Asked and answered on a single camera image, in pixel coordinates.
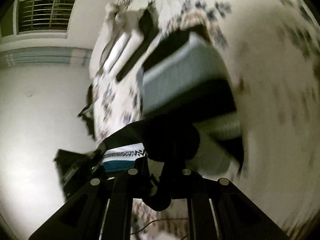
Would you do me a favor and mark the stack of folded clothes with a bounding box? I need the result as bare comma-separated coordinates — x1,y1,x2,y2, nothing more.
89,3,159,81

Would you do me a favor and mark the black grey striped sweater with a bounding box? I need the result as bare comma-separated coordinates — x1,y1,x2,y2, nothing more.
96,27,245,178

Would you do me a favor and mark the barred window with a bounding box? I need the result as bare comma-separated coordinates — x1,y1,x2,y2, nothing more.
15,0,76,34

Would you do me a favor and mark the floral bed blanket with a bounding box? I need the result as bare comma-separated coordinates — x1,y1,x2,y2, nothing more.
88,0,320,240

